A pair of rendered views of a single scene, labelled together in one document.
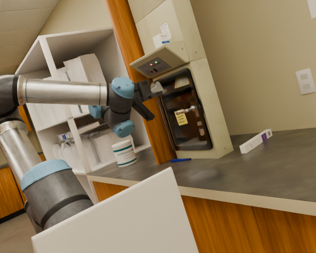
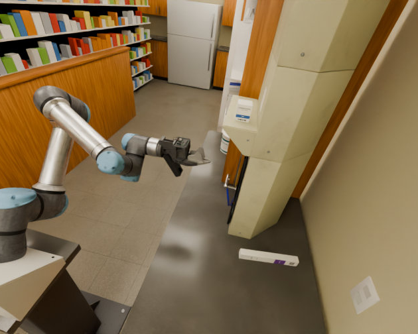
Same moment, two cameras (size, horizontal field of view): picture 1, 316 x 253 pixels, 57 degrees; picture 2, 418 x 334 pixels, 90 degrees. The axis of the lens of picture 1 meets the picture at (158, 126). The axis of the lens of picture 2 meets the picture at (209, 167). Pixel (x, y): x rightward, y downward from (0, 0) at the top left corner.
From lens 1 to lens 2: 1.07 m
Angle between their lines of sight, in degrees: 49
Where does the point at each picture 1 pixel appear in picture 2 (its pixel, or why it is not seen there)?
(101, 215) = not seen: outside the picture
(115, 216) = not seen: outside the picture
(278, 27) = not seen: outside the picture
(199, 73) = (256, 172)
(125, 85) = (103, 166)
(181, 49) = (245, 140)
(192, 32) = (281, 128)
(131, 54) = (251, 81)
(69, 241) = not seen: outside the picture
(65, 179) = not seen: outside the picture
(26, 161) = (46, 160)
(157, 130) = (235, 160)
